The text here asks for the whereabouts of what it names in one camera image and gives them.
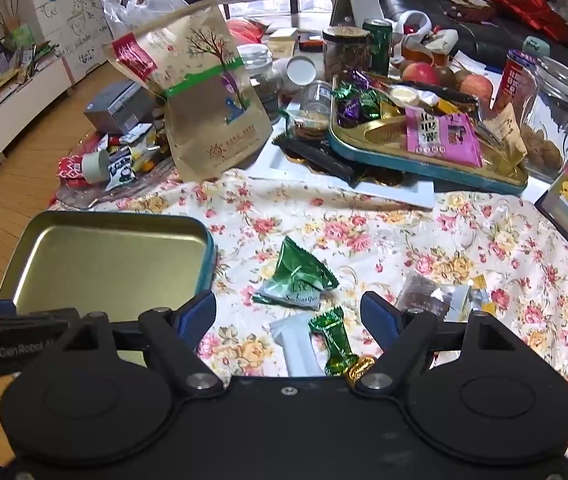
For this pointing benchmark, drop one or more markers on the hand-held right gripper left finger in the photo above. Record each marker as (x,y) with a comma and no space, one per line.
(198,312)

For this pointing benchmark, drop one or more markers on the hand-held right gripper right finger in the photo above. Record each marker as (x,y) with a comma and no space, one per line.
(377,316)

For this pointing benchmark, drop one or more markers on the teal tin with gold inside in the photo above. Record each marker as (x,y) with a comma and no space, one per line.
(104,260)

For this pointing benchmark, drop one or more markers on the clear packet with brown snack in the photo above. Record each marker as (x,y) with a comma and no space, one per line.
(422,297)

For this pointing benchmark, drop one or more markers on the green and gold wrapped candy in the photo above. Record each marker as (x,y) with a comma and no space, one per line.
(336,342)

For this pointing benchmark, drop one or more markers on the floral tablecloth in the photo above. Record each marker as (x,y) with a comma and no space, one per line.
(413,240)

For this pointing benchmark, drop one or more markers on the white snack packet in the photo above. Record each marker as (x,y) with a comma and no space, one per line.
(294,345)

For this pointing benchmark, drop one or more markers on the green snack packet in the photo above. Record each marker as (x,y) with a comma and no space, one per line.
(296,272)

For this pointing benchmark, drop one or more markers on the small clear packet, yellow print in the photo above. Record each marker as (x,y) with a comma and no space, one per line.
(471,300)

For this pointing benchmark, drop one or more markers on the teal tray with gold inside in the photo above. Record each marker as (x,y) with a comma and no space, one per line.
(388,157)

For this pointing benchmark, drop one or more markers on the black snack packet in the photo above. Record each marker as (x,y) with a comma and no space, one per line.
(319,157)

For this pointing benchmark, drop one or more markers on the white rectangular tray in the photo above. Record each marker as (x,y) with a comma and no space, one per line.
(284,165)

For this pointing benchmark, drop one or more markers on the red snack packet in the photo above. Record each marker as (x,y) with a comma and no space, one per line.
(69,167)

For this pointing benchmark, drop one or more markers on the roll of tape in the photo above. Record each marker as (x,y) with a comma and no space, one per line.
(95,166)

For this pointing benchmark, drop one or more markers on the pink snack packet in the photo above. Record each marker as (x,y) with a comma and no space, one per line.
(441,137)

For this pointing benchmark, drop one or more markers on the white low cabinet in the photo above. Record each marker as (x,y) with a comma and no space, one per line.
(9,120)

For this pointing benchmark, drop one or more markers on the brown paper bag, tree print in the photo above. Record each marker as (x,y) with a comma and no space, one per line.
(204,95)

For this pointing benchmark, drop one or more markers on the grey cardboard box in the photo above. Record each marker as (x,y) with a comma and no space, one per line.
(116,105)

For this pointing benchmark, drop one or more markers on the small brown paper packet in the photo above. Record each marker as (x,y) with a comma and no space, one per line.
(506,132)

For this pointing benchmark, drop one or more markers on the glass jar with dark contents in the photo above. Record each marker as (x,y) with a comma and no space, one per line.
(259,75)

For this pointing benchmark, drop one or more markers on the red apple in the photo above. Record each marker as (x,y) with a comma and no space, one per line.
(477,87)
(419,74)

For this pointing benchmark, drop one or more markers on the brown kiwi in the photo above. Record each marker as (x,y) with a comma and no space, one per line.
(446,76)

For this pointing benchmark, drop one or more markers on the white jar lid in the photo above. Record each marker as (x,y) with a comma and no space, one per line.
(301,70)

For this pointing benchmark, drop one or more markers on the clear jar with brown nuts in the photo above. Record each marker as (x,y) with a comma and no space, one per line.
(346,57)

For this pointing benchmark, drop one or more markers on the green drink can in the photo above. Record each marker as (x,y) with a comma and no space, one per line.
(377,45)

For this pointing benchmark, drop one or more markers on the clear glass jar with cookies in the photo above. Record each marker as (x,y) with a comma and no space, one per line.
(558,110)

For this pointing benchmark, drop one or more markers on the red label snack canister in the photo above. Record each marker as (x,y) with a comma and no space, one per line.
(513,77)

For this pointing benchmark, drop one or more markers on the black sofa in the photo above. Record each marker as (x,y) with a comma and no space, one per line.
(488,40)

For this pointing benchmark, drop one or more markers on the white plastic bag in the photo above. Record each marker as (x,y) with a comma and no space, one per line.
(136,5)

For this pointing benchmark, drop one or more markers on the white standing desk sign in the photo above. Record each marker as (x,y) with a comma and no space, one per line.
(358,2)

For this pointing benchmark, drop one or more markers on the white drawer unit with drawings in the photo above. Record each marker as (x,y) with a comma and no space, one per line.
(64,5)

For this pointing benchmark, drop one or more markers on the red cloth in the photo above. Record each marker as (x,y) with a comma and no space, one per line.
(526,7)

